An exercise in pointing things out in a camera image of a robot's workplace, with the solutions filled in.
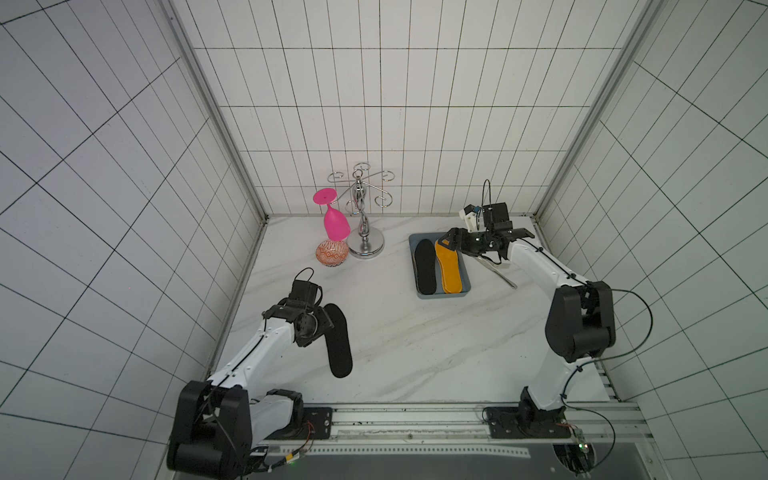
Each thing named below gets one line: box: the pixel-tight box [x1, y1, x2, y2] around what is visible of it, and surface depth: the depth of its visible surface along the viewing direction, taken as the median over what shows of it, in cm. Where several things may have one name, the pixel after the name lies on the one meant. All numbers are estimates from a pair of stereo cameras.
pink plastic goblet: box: [313, 188, 351, 242], surface depth 95 cm
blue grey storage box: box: [408, 232, 472, 299], surface depth 102 cm
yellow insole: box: [434, 240, 462, 294], surface depth 102 cm
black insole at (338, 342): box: [324, 303, 353, 378], surface depth 87 cm
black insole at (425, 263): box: [414, 239, 437, 295], surface depth 103 cm
